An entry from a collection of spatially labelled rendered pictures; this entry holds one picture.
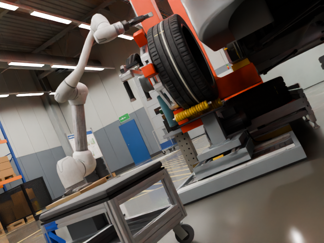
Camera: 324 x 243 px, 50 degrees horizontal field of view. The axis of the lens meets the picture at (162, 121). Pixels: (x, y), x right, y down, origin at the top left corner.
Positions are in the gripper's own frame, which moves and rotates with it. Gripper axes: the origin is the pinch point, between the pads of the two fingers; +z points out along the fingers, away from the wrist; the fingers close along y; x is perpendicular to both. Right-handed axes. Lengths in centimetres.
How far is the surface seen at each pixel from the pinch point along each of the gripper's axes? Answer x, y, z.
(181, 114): -74, 14, -12
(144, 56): -28.2, 19.8, -18.4
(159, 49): -29.9, 29.3, -9.9
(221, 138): -100, 15, 5
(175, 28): -22.1, 31.5, 4.9
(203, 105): -74, 21, 2
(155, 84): -48, 21, -21
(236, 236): -114, 129, -36
